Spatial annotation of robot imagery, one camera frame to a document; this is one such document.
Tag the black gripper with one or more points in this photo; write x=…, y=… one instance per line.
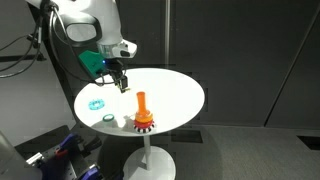
x=116, y=68

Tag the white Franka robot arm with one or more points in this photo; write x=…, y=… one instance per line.
x=100, y=20

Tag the orange stacking toy pole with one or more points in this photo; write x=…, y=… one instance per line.
x=142, y=101

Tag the blue orange bar clamp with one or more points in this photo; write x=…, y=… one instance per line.
x=68, y=141
x=90, y=173

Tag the black horizontal bar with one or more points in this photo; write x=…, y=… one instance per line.
x=20, y=58

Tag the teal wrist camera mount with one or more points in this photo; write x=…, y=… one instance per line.
x=90, y=61

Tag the white round pedestal table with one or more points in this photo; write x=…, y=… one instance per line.
x=148, y=163

